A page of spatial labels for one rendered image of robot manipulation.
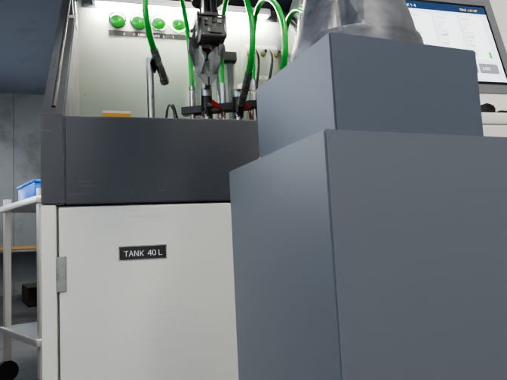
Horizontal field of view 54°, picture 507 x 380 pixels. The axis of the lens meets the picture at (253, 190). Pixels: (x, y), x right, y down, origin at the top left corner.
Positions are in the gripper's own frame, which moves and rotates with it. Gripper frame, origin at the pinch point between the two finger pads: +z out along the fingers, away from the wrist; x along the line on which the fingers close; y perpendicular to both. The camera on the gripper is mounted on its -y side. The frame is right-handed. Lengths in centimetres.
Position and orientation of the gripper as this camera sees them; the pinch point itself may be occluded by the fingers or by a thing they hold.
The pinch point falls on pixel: (207, 81)
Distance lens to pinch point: 124.5
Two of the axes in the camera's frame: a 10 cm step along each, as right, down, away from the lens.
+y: 2.8, -1.2, -9.5
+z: 0.5, 9.9, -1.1
